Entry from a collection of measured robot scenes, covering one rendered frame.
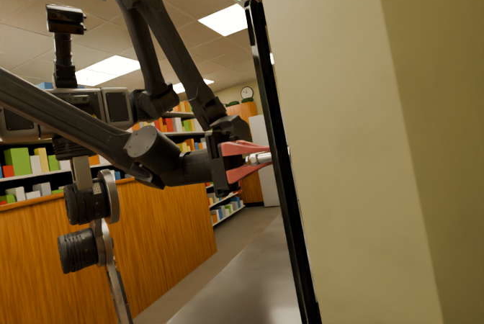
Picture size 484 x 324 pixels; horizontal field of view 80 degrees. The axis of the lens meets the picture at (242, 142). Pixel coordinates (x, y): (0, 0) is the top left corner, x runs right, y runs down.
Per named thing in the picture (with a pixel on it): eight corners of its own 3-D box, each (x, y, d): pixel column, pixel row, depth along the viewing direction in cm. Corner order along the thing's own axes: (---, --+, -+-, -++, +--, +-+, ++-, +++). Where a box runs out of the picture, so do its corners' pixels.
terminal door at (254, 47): (348, 242, 59) (312, 51, 59) (312, 345, 32) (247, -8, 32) (344, 242, 59) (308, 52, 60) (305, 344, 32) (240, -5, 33)
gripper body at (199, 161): (214, 131, 43) (175, 139, 46) (226, 197, 43) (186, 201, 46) (233, 129, 49) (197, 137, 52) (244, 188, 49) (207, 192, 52)
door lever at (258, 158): (304, 158, 44) (301, 140, 44) (283, 166, 35) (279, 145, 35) (271, 162, 46) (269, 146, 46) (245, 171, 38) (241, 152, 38)
